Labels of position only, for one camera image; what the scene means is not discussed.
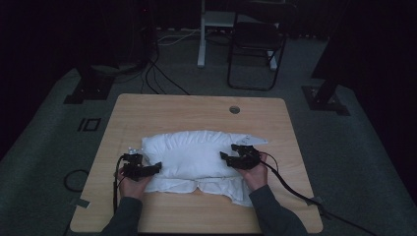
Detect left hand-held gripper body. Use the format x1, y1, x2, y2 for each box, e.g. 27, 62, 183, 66
121, 147, 146, 182

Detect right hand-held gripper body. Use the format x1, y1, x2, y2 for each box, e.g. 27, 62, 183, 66
230, 135, 268, 170

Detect white tiered skirt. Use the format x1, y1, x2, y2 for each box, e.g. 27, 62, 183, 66
141, 130, 264, 208

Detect person's left hand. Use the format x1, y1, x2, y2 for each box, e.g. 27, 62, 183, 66
116, 166, 151, 201

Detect person's right hand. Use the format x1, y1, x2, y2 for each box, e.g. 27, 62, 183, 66
240, 153, 269, 192

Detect black stand with base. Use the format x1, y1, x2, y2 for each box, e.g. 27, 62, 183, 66
63, 48, 116, 105
301, 0, 351, 116

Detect black folding chair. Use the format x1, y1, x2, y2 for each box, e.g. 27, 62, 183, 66
226, 1, 298, 92

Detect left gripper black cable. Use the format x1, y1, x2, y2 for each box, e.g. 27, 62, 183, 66
112, 155, 132, 214

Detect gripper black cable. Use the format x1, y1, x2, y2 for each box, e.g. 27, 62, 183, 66
112, 155, 132, 214
259, 150, 378, 236

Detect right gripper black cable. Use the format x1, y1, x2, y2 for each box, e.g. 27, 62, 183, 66
259, 150, 378, 236

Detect black floor cables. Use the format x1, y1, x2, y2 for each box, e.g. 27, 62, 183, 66
141, 48, 191, 96

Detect white desk frame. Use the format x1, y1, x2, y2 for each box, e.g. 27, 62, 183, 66
197, 0, 279, 72

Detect white floor cable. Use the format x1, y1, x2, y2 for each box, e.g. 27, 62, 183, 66
156, 29, 201, 46

